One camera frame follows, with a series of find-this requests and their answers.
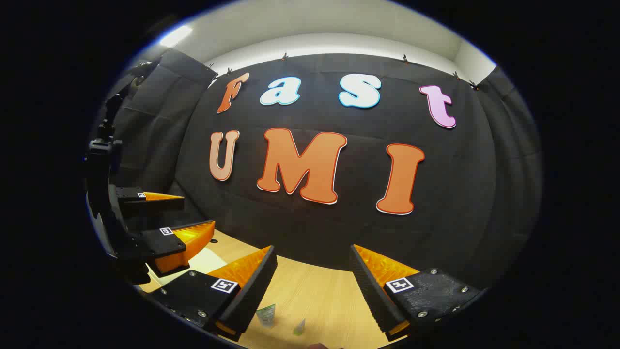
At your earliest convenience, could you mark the cream yellow suitcase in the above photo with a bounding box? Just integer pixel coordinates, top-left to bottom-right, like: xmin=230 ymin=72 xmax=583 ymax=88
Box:
xmin=145 ymin=245 xmax=228 ymax=291

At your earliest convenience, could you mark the white tube with green label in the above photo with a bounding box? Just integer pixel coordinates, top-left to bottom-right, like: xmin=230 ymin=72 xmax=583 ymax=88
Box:
xmin=256 ymin=304 xmax=277 ymax=330

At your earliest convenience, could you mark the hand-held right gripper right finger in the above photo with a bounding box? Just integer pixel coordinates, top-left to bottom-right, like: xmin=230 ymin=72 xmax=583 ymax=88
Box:
xmin=349 ymin=244 xmax=487 ymax=342

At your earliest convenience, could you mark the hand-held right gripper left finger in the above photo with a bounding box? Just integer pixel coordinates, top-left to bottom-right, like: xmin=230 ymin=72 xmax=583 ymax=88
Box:
xmin=145 ymin=245 xmax=278 ymax=342

